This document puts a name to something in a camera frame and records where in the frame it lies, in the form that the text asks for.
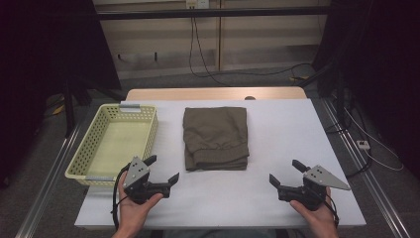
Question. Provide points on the person's right hand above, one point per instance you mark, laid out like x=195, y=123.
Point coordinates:
x=318, y=219

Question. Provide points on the black horizontal bar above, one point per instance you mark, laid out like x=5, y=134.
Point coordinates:
x=211, y=13

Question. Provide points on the white power adapter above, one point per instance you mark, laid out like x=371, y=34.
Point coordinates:
x=363, y=144

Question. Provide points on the pale yellow perforated plastic basket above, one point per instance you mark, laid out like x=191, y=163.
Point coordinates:
x=112, y=142

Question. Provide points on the white wall outlet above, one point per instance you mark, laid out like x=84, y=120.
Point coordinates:
x=197, y=3

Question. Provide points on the olive green pants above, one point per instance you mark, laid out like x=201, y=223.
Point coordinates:
x=214, y=135

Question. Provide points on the metal floor rail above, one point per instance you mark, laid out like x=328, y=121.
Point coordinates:
x=49, y=172
x=366, y=172

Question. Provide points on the person's left hand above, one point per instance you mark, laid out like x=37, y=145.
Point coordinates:
x=132, y=213

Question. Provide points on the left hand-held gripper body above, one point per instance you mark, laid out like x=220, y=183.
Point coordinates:
x=137, y=173

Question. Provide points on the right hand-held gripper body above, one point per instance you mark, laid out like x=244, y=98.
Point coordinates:
x=315, y=185

